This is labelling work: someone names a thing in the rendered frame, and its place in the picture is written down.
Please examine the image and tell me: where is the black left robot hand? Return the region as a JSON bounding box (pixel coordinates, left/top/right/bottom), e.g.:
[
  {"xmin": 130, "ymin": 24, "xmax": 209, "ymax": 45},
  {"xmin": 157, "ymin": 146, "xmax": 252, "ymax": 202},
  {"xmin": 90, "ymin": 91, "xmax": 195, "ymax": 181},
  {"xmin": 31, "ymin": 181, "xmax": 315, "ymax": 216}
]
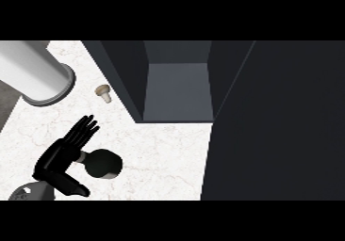
[{"xmin": 32, "ymin": 114, "xmax": 102, "ymax": 199}]

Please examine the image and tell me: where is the dark grey cabinet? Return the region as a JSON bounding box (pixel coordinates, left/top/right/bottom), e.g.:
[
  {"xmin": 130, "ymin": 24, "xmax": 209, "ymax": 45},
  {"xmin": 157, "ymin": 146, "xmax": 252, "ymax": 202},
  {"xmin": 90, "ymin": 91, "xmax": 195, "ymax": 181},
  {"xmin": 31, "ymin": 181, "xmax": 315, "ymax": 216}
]
[{"xmin": 81, "ymin": 40, "xmax": 256, "ymax": 124}]

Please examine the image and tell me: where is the beige mushroom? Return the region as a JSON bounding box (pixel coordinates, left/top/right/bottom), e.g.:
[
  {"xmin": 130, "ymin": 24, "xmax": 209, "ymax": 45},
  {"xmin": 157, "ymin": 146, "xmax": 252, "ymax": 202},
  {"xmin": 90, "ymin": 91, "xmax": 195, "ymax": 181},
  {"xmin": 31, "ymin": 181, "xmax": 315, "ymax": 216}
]
[{"xmin": 95, "ymin": 84, "xmax": 112, "ymax": 104}]

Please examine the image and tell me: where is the white cylindrical canister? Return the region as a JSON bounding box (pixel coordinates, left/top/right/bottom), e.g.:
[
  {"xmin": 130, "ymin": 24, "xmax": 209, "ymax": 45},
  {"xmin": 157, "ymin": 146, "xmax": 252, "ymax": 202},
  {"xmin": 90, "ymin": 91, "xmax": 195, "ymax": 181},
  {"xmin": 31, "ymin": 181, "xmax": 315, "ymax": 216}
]
[{"xmin": 0, "ymin": 40, "xmax": 78, "ymax": 107}]

